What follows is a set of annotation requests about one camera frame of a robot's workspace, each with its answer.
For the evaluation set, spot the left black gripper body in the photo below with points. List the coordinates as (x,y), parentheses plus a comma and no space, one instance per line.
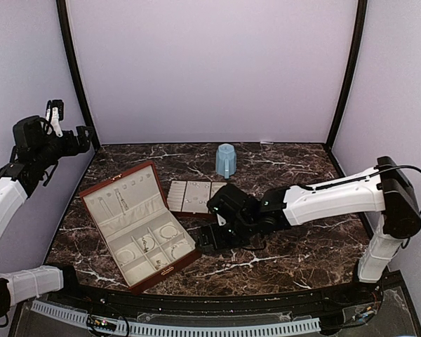
(69,149)

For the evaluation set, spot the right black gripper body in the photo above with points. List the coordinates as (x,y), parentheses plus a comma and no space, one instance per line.
(237,236)

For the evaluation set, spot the brown jewelry tray cream lining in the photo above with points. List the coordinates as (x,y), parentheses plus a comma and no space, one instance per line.
(189,198)

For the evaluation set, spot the brown jewelry box cream lining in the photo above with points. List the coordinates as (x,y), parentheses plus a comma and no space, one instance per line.
(132,216)

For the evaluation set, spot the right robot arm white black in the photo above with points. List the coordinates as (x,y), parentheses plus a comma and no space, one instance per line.
(383,188)

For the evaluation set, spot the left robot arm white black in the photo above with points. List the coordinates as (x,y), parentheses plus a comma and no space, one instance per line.
(35,151)

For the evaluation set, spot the light blue upside-down mug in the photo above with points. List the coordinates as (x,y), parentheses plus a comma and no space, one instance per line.
(225,162)

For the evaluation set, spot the small circuit board with leds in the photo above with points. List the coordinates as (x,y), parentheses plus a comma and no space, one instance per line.
(100,323)

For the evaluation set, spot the black left corner post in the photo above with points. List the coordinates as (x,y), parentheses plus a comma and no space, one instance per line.
(68,42)

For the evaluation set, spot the black corner post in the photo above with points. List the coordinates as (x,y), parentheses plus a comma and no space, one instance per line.
(348,77)
(68,42)

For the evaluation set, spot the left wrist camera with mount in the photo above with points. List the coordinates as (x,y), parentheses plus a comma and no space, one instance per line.
(54,115)

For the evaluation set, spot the black front table rail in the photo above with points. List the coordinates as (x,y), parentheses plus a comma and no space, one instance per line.
(324,301)

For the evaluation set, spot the white slotted cable duct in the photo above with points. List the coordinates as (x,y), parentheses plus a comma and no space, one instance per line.
(78,318)

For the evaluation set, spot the black right corner post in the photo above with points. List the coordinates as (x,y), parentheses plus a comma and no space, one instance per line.
(348,77)

